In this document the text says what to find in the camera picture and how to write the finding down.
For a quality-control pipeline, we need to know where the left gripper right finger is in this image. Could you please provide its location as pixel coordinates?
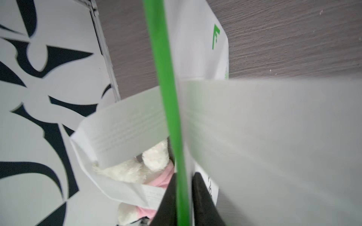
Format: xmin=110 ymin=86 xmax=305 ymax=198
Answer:
xmin=192 ymin=172 xmax=226 ymax=226

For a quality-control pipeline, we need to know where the white green paper bag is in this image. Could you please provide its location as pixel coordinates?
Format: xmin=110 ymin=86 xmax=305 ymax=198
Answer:
xmin=71 ymin=1 xmax=362 ymax=226

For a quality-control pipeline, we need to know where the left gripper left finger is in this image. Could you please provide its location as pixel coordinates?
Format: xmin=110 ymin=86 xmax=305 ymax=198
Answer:
xmin=150 ymin=173 xmax=177 ymax=226

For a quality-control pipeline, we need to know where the white plush bunny pink shirt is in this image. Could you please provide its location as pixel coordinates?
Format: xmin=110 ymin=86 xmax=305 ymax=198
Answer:
xmin=93 ymin=139 xmax=174 ymax=226

